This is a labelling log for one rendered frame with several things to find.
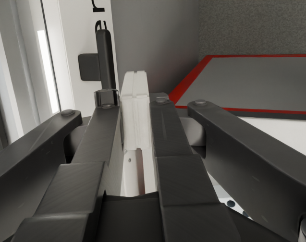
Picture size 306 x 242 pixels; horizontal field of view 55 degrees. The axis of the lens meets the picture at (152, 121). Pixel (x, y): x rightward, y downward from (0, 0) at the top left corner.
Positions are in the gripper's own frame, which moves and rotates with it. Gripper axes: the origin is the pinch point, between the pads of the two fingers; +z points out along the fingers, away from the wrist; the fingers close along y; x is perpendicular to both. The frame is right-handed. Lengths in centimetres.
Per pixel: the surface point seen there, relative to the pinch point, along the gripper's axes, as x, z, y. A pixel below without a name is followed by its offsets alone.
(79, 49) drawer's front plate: 2.3, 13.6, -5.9
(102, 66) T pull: 0.7, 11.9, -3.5
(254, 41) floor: -7, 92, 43
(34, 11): 6.1, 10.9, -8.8
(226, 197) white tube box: -20.9, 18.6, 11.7
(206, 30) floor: -2, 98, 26
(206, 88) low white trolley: -10.6, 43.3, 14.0
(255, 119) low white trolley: -9.8, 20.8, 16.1
